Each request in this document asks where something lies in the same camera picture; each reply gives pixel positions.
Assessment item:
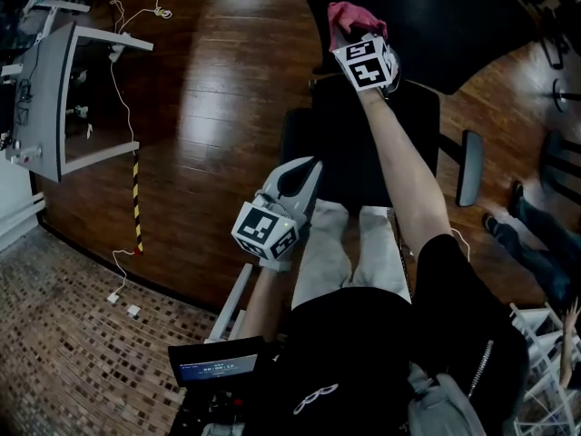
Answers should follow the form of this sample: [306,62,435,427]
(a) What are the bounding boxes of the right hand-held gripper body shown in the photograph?
[331,34,400,99]

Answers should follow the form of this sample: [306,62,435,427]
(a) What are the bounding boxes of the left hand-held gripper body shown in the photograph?
[231,191,310,263]

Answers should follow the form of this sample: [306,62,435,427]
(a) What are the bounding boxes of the pink cloth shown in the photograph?
[327,1,389,54]

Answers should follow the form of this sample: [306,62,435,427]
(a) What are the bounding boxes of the black office chair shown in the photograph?
[293,0,541,95]
[537,0,581,70]

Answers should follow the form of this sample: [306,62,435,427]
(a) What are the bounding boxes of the person's right forearm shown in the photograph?
[358,86,453,256]

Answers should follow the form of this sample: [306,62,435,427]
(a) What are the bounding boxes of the person's left forearm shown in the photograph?
[238,265,291,340]

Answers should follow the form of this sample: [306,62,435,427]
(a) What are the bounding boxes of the black chair seat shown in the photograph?
[311,74,441,208]

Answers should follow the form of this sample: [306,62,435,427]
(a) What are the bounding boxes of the black chair armrest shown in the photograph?
[279,107,314,165]
[455,130,485,208]

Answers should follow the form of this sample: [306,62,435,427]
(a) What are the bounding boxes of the person's grey trousers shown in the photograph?
[290,197,412,311]

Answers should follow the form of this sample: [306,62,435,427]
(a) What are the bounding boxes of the white metal bar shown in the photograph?
[206,262,254,343]

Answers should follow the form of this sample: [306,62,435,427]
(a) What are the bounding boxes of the yellow black striped floor strip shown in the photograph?
[130,150,145,256]

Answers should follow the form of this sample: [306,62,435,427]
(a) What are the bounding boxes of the black screen monitor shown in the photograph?
[167,336,278,388]

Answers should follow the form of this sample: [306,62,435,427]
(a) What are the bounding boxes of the person's black t-shirt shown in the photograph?
[267,233,530,436]

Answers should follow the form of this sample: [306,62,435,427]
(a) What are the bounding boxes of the black pole stand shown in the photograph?
[552,78,581,113]

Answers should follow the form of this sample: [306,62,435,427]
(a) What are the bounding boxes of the black table base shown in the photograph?
[539,129,581,203]

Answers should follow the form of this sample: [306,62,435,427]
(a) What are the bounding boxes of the red button box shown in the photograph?
[13,145,44,163]

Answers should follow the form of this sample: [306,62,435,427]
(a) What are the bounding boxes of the grey desk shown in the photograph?
[5,20,154,184]

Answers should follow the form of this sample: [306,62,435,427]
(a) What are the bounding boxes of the long white cable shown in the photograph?
[108,45,138,299]

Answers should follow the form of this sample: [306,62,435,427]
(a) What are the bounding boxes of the white coiled cable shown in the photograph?
[448,227,473,263]
[111,0,173,35]

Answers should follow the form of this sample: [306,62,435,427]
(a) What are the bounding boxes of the grey shoulder strap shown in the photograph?
[203,420,246,436]
[406,363,487,436]

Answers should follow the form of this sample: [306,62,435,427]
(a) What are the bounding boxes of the white wire rack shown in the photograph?
[507,302,581,436]

